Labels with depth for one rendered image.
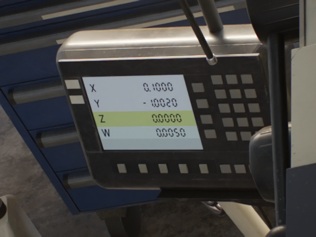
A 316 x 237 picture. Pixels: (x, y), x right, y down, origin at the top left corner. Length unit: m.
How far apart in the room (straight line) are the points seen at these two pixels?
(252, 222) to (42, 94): 1.05
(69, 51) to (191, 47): 0.19
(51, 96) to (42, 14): 0.23
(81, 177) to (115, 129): 1.29
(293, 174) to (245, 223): 1.29
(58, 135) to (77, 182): 0.15
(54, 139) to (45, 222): 0.52
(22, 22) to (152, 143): 1.00
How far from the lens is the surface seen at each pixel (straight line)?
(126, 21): 3.23
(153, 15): 3.21
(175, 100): 2.25
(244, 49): 2.18
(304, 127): 1.21
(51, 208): 4.02
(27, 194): 4.08
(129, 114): 2.30
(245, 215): 2.45
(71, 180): 3.61
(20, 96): 3.43
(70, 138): 3.50
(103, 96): 2.30
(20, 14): 3.26
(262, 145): 1.44
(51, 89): 3.40
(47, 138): 3.52
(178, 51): 2.22
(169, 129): 2.28
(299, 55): 1.26
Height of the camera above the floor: 2.74
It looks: 42 degrees down
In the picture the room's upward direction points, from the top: 29 degrees counter-clockwise
